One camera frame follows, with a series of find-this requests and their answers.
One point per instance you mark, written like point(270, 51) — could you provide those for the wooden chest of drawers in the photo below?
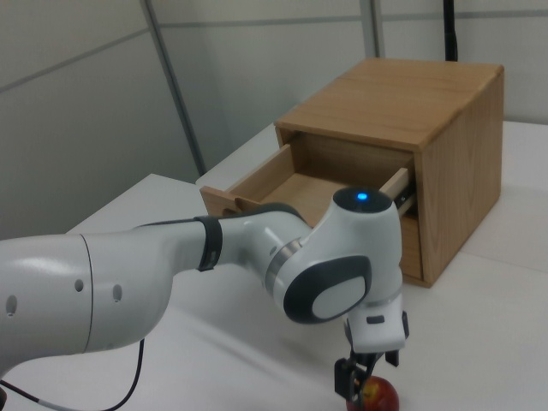
point(385, 94)

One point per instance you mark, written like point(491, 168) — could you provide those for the black pole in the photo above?
point(450, 34)

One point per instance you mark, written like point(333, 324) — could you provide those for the grey partition post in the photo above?
point(171, 73)
point(375, 30)

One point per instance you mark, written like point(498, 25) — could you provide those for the wooden drawer with slot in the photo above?
point(411, 248)

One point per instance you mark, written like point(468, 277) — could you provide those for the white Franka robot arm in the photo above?
point(128, 278)

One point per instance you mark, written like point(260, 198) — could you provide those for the red apple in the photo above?
point(381, 394)

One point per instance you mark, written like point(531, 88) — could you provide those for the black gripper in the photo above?
point(377, 353)

